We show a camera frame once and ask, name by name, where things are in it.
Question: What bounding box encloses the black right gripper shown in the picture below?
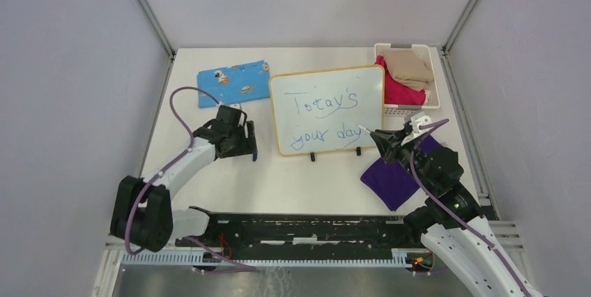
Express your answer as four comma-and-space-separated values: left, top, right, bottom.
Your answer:
370, 126, 435, 192

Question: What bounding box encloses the yellow framed whiteboard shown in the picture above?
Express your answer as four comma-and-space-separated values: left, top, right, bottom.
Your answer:
269, 65, 385, 157

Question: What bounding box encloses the white whiteboard marker pen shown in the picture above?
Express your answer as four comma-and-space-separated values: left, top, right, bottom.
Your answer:
358, 125, 371, 134

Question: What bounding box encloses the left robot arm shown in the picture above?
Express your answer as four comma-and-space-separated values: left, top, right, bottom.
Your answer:
109, 105, 258, 252

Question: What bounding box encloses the purple cloth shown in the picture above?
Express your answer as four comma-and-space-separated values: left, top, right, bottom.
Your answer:
360, 135, 443, 211

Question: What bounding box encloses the red cloth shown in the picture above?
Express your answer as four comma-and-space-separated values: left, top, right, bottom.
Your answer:
375, 56, 427, 105

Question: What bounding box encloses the blue cartoon cloth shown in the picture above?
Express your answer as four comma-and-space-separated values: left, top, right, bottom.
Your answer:
197, 60, 270, 105

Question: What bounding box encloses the white plastic basket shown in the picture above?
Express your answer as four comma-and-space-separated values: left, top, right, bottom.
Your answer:
374, 43, 440, 116

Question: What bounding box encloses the beige cloth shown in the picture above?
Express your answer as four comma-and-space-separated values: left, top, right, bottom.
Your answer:
381, 49, 434, 91

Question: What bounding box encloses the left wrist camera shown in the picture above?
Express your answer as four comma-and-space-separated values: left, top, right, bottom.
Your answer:
217, 103, 243, 111

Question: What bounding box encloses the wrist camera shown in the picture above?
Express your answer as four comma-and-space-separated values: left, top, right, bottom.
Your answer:
402, 111, 433, 145
217, 103, 243, 111

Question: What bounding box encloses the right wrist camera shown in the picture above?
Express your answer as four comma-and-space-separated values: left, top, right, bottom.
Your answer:
402, 111, 433, 145

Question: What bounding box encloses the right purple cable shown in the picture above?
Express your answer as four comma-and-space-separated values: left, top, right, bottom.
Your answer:
409, 118, 532, 297

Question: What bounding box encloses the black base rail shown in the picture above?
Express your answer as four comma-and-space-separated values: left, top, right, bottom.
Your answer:
197, 208, 436, 261

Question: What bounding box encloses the white slotted cable duct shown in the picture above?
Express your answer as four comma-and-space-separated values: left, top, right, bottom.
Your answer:
121, 250, 415, 269

